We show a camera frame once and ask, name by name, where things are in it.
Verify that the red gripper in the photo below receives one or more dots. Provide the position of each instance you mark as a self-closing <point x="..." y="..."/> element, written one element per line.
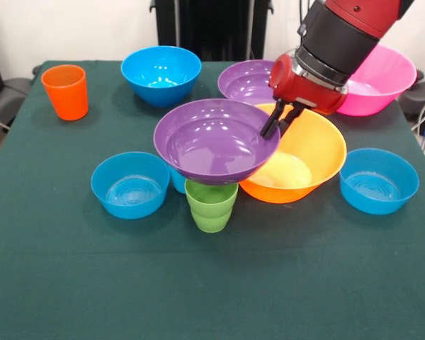
<point x="311" y="93"/>

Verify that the purple plastic bowl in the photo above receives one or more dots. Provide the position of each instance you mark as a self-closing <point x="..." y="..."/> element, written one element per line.
<point x="244" y="81"/>
<point x="212" y="141"/>

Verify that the light blue plastic cup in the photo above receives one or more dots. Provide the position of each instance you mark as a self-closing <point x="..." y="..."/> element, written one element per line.
<point x="178" y="182"/>

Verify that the shallow blue plastic bowl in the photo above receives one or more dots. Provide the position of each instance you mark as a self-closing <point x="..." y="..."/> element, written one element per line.
<point x="131" y="187"/>
<point x="379" y="184"/>

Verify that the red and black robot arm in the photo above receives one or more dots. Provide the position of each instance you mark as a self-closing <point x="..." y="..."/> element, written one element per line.
<point x="343" y="39"/>

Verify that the orange plastic bowl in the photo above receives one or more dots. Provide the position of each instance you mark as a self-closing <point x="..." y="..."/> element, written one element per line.
<point x="315" y="148"/>

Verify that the pink plastic bowl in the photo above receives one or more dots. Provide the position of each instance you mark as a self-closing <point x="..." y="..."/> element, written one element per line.
<point x="386" y="88"/>

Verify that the green plastic cup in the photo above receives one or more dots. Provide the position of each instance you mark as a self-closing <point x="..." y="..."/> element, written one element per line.
<point x="210" y="209"/>

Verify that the deep blue plastic bowl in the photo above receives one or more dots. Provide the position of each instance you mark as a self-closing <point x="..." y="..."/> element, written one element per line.
<point x="161" y="78"/>

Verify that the black rounded equipment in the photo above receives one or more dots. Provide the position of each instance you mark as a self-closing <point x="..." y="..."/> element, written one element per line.
<point x="423" y="95"/>

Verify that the dark green tablecloth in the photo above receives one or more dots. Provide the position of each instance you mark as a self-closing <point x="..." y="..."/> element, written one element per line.
<point x="212" y="283"/>

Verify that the orange plastic cup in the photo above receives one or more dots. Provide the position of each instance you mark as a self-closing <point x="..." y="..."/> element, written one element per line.
<point x="65" y="95"/>

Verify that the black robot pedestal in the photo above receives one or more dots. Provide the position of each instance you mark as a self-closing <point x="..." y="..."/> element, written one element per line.
<point x="212" y="28"/>

